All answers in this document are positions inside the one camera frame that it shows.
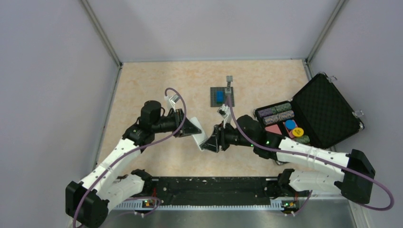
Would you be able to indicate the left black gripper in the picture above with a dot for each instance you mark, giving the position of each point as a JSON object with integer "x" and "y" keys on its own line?
{"x": 188, "y": 128}

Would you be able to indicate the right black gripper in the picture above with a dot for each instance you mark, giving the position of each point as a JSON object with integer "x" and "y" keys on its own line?
{"x": 218, "y": 138}

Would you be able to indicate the white remote control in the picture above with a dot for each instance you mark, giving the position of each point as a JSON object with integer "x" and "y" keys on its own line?
{"x": 199, "y": 138}

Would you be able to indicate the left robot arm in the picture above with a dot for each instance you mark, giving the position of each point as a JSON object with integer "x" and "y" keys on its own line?
{"x": 90, "y": 200}

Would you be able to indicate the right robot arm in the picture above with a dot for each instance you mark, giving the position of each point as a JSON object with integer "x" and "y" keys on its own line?
{"x": 336, "y": 172}

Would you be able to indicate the grey lego baseplate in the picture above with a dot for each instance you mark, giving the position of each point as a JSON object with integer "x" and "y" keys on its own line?
{"x": 213, "y": 91}

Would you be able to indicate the blue lego brick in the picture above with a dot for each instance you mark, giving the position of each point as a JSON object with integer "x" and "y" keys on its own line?
{"x": 219, "y": 97}

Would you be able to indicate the pink card deck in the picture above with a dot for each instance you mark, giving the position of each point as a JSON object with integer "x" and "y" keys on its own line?
{"x": 274, "y": 129}

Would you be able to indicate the grey lego tower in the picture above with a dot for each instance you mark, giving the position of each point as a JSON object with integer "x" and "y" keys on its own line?
{"x": 228, "y": 90}

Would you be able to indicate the blue round chip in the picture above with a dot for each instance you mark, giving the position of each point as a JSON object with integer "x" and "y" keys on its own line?
{"x": 290, "y": 124}

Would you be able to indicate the yellow dealer button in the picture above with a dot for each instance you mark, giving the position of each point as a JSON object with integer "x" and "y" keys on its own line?
{"x": 298, "y": 132}

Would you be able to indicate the black poker chip case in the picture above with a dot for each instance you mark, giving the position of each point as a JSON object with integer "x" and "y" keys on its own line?
{"x": 319, "y": 109}

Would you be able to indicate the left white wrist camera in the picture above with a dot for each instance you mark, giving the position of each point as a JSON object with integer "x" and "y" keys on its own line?
{"x": 171, "y": 101}

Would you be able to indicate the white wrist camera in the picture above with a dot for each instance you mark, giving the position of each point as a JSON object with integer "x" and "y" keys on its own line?
{"x": 225, "y": 112}
{"x": 171, "y": 101}

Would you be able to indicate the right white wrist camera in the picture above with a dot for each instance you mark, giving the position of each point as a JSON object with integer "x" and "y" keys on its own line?
{"x": 225, "y": 112}

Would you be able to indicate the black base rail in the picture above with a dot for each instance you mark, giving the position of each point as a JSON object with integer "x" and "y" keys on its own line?
{"x": 216, "y": 191}

